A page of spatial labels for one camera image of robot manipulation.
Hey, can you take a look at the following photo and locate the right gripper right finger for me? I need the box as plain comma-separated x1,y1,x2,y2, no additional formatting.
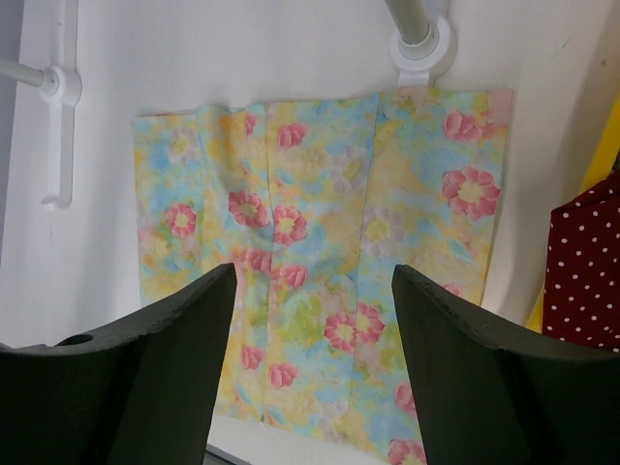
391,264,619,464

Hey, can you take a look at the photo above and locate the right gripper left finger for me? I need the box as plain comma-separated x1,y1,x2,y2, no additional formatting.
1,263,236,464

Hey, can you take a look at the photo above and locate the floral pastel skirt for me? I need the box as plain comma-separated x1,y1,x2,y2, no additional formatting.
132,87,512,464

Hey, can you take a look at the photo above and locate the red polka dot cloth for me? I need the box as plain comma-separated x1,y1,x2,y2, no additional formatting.
542,172,620,354

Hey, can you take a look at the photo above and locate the yellow plastic tray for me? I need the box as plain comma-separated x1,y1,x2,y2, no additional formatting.
525,120,620,335

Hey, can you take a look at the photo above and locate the white metal clothes rack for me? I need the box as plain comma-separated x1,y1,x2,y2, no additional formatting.
1,1,457,210

